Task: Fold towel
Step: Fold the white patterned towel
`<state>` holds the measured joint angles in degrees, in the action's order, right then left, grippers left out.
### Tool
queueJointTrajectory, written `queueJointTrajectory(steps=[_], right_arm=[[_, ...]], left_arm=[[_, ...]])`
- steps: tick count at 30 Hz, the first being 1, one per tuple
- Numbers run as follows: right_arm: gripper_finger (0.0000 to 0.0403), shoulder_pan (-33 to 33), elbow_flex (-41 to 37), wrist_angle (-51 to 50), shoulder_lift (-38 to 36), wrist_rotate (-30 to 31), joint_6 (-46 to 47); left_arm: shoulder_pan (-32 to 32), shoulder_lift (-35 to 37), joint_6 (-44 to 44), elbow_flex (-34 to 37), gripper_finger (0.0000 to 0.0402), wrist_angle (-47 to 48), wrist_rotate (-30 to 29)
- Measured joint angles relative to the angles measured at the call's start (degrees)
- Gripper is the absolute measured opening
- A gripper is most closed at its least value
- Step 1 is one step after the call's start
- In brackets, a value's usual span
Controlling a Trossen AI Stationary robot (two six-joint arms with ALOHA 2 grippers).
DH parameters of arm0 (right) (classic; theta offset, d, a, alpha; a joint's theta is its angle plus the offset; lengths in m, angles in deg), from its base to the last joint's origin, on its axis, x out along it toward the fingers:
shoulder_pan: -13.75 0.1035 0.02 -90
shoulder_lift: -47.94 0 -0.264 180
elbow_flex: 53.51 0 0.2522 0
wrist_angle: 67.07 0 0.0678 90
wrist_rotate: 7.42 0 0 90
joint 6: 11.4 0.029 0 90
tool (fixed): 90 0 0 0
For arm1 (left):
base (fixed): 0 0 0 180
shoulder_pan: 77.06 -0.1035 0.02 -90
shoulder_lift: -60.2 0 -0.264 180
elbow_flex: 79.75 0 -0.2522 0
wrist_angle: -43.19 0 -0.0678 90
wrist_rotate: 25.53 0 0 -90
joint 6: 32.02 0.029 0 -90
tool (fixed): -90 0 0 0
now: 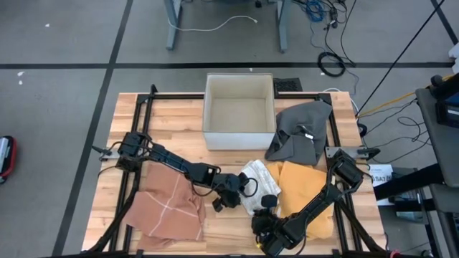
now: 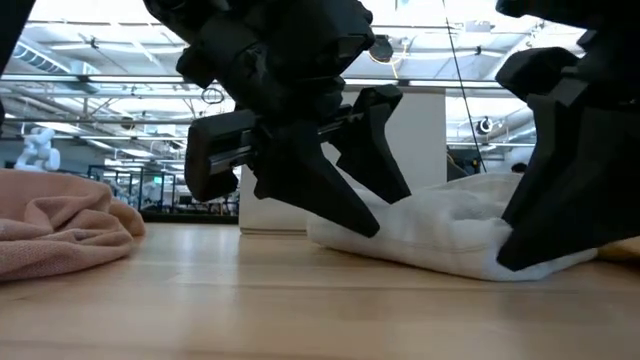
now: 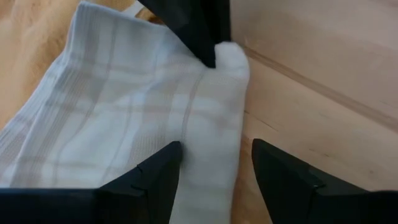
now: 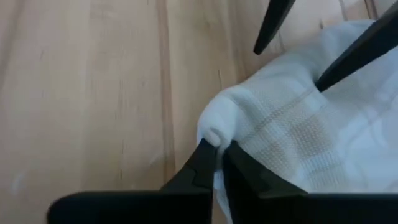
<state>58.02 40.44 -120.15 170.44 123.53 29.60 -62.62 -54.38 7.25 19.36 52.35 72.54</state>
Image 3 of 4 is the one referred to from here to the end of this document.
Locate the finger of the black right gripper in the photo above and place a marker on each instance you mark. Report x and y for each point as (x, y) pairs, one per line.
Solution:
(186, 21)
(219, 18)

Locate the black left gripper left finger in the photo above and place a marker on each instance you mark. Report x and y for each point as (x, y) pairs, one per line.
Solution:
(158, 177)

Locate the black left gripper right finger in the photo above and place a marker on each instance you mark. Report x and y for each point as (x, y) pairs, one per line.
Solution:
(280, 177)

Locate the white plaid kitchen towel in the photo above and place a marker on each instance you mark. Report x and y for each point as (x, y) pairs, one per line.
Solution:
(124, 109)

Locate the mustard yellow towel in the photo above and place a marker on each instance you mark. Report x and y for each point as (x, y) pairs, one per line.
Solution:
(25, 46)

